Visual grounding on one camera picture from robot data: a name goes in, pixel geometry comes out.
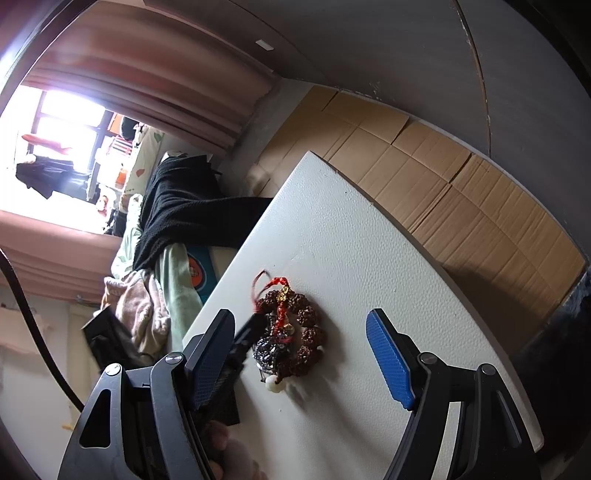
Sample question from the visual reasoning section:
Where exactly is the pink curtain right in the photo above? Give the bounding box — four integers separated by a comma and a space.
24, 1, 276, 155

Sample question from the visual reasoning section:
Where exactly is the black cable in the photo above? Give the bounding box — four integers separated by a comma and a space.
0, 248, 86, 413

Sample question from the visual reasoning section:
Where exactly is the pink fleece blanket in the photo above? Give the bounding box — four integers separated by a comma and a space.
101, 269, 171, 360

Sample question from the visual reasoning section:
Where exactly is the blue orange mattress label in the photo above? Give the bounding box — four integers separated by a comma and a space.
186, 246, 218, 303

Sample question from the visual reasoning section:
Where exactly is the person's left hand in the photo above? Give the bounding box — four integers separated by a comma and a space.
205, 421, 269, 480

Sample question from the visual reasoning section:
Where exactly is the patterned window bench cushion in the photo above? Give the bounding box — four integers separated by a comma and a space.
119, 123, 165, 213

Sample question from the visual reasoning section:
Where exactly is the pink curtain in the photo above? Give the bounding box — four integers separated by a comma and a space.
24, 1, 276, 155
0, 211, 121, 304

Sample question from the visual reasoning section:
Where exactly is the brown rudraksha bead bracelet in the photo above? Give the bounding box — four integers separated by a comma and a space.
251, 289, 328, 394

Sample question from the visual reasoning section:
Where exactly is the flattened cardboard on floor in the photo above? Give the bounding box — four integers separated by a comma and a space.
246, 86, 586, 354

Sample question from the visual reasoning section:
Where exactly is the green bed sheet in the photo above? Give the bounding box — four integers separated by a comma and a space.
109, 194, 202, 352

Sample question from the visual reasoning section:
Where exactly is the white wardrobe sticker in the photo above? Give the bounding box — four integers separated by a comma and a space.
256, 39, 274, 51

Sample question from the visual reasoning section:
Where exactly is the black hanging garment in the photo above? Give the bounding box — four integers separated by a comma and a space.
15, 156, 74, 199

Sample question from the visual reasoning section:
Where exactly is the pink curtain left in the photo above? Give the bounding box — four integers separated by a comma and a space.
0, 211, 121, 304

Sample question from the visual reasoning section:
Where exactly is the dark grey wardrobe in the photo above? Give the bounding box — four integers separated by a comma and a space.
153, 1, 590, 252

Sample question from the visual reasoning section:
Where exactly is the black knitted blanket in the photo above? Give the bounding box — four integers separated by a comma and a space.
133, 155, 271, 270

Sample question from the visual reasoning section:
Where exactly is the red cord charm bracelet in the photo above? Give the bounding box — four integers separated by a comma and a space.
250, 269, 297, 346

